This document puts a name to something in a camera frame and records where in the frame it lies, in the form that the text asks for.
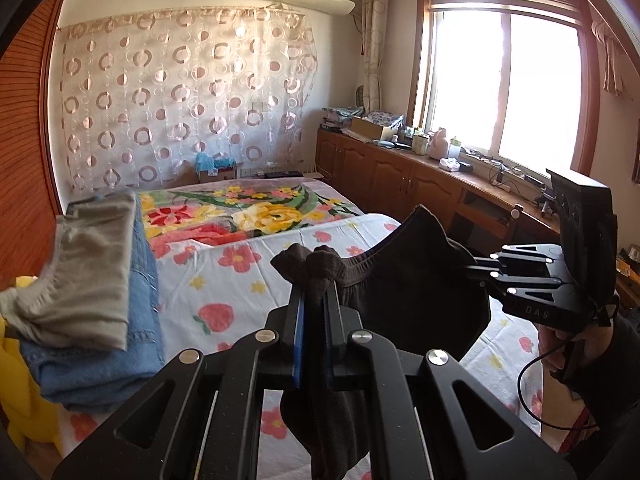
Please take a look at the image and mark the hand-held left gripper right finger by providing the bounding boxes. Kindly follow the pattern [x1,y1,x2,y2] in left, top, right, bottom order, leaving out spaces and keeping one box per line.
[320,280,576,480]

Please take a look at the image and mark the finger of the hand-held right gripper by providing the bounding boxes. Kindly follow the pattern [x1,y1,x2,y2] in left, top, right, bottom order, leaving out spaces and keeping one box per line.
[466,264,571,302]
[487,244,567,268]

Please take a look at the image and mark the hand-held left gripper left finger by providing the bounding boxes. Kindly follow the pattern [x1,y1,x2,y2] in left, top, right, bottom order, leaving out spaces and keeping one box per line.
[52,285,306,480]

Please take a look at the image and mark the black pants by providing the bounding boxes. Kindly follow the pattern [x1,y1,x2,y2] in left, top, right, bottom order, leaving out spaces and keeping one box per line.
[270,205,493,480]

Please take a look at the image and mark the person's right forearm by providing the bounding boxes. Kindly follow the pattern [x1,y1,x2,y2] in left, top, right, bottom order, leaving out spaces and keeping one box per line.
[567,305,640,480]

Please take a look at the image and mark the folded grey pants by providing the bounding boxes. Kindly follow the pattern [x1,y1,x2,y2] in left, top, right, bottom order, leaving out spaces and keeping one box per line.
[0,191,138,351]

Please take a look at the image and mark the person's right hand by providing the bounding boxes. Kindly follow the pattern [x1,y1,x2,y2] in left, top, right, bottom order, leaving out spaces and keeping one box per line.
[537,322,614,386]

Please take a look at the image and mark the white floral bed sheet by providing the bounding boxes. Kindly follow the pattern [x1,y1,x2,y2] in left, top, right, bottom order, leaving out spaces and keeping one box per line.
[50,212,546,461]

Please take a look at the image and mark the pale pink jug bottle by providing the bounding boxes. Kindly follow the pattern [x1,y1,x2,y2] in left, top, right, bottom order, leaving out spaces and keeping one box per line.
[430,127,451,158]

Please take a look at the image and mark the pink floral blanket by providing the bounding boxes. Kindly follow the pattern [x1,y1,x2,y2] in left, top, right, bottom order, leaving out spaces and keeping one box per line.
[137,177,366,261]

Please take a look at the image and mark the red cloth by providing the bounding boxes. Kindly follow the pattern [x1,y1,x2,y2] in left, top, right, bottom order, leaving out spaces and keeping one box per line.
[557,405,593,453]

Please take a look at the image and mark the long wooden cabinet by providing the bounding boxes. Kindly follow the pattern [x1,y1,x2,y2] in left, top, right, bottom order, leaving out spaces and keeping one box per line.
[315,127,566,256]

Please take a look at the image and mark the folded blue jeans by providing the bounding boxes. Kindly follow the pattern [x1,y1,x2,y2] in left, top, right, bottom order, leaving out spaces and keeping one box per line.
[20,205,166,413]

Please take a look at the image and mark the wooden framed window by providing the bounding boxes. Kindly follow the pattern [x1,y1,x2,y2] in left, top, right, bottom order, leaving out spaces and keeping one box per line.
[407,0,601,176]

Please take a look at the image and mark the small cardboard box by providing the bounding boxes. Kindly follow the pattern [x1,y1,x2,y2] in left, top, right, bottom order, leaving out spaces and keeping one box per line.
[197,167,238,184]

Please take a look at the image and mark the open cardboard box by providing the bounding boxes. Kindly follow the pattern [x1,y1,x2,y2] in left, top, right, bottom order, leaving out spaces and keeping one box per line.
[350,116,398,142]

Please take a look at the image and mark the cream window curtain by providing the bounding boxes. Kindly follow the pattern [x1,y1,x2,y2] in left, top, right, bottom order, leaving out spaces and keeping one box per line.
[361,0,391,113]
[590,17,628,96]

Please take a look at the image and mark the blue patterned cloth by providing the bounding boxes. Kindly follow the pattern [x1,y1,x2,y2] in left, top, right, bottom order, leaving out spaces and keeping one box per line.
[322,106,405,128]

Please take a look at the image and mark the yellow cloth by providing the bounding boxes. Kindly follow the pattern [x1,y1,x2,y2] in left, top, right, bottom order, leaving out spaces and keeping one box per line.
[0,275,63,456]

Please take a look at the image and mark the circle patterned sheer curtain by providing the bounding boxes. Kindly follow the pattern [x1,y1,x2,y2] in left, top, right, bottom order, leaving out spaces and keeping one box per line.
[55,2,321,193]

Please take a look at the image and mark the wooden wardrobe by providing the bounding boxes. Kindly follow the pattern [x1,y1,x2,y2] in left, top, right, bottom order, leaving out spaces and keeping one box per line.
[0,0,68,293]

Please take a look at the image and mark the black cable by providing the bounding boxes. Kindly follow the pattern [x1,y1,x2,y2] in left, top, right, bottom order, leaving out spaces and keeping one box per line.
[516,340,601,431]

